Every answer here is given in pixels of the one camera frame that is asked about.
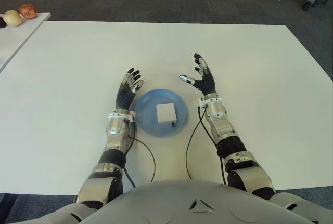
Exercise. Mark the red-brown fruit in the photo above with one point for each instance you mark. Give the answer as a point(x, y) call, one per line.
point(28, 11)

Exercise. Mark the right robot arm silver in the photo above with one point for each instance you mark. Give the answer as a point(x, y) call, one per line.
point(223, 128)

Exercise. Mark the pale yellow fruit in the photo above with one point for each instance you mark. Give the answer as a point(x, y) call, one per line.
point(13, 18)

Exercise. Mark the white charger block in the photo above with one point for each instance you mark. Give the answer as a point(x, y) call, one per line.
point(166, 112)

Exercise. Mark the grey robot torso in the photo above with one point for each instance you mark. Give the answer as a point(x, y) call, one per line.
point(182, 203)

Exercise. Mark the white side table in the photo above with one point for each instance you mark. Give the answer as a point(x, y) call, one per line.
point(15, 37)

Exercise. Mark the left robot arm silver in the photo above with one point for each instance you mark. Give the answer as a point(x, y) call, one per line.
point(117, 135)

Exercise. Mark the small black object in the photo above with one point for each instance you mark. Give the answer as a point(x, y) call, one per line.
point(2, 23)

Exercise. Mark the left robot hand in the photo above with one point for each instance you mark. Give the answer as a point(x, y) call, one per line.
point(125, 96)

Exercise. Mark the blue plastic plate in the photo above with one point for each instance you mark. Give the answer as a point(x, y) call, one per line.
point(145, 120)

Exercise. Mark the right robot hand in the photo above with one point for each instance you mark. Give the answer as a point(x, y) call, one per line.
point(206, 82)

